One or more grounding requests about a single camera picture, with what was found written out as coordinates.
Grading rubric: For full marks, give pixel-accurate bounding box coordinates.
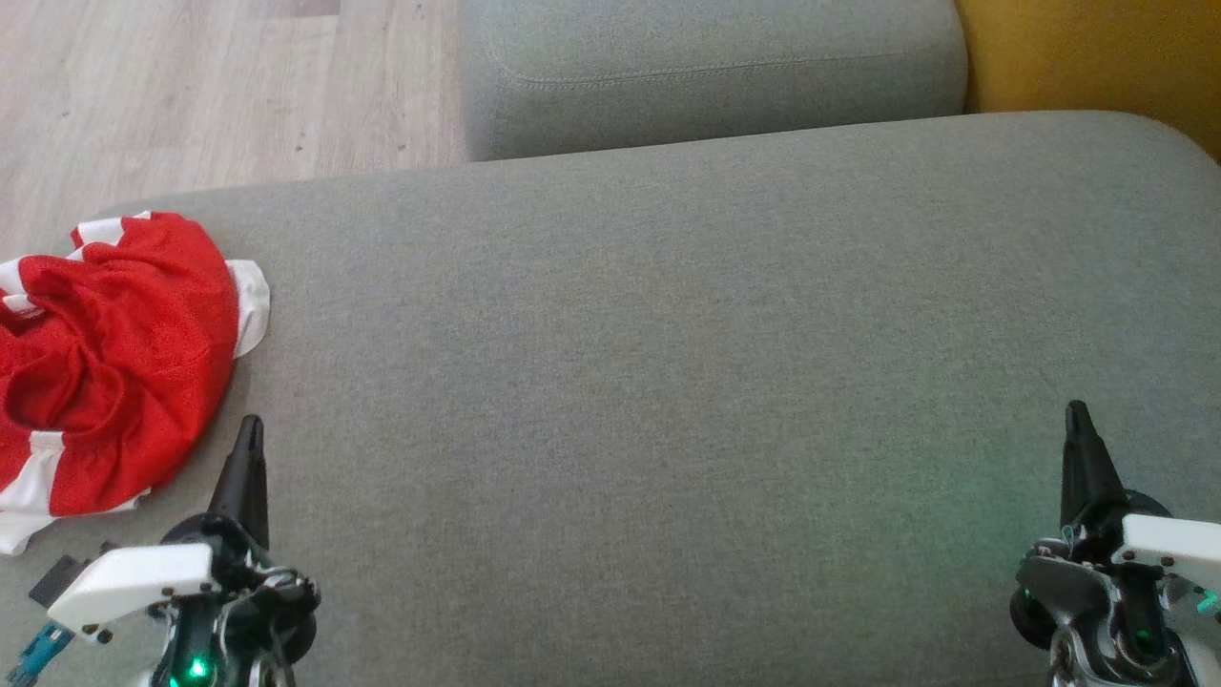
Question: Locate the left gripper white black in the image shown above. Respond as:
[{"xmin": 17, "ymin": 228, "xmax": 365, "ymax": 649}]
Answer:
[{"xmin": 48, "ymin": 415, "xmax": 321, "ymax": 661}]

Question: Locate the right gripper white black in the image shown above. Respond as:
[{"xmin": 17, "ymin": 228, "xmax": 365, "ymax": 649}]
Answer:
[{"xmin": 1011, "ymin": 401, "xmax": 1221, "ymax": 659}]

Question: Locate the red white mesh basketball jersey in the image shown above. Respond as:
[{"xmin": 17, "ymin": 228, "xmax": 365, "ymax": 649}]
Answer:
[{"xmin": 0, "ymin": 210, "xmax": 272, "ymax": 557}]

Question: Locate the yellow pillow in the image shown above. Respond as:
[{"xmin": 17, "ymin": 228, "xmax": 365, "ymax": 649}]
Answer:
[{"xmin": 954, "ymin": 0, "xmax": 1221, "ymax": 163}]

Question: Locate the large grey sofa seat cushion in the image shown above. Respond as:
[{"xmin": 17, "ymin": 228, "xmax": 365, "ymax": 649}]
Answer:
[{"xmin": 0, "ymin": 110, "xmax": 1221, "ymax": 687}]

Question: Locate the small grey sofa cushion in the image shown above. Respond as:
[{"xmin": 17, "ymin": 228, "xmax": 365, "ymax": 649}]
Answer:
[{"xmin": 460, "ymin": 0, "xmax": 969, "ymax": 162}]

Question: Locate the blue left camera cable plug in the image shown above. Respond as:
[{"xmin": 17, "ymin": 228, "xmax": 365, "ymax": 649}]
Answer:
[{"xmin": 5, "ymin": 622, "xmax": 75, "ymax": 687}]

